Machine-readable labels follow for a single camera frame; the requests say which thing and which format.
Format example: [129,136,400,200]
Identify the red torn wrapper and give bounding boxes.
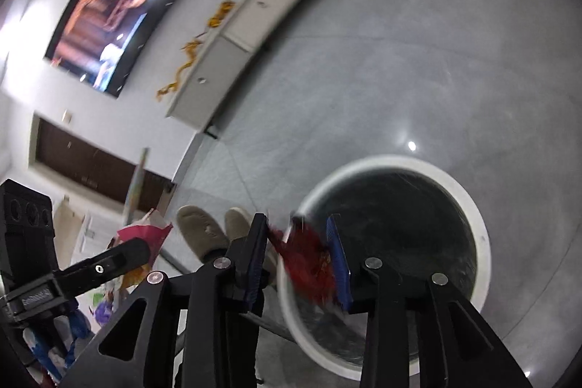
[268,216,335,306]

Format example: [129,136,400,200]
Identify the pink white wrapper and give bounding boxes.
[108,209,174,291]

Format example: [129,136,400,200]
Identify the white round trash bin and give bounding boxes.
[277,155,491,381]

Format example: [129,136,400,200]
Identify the left gloved hand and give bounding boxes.
[23,309,95,384]

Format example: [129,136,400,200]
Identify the person's beige shoes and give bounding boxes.
[176,205,252,263]

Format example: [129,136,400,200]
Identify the dark brown entrance door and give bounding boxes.
[33,117,177,212]

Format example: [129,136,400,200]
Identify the white TV console cabinet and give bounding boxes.
[167,0,301,132]

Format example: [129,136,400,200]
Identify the golden dragon ornament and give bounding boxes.
[156,0,237,101]

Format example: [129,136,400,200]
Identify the wall light switch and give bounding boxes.
[61,110,72,124]

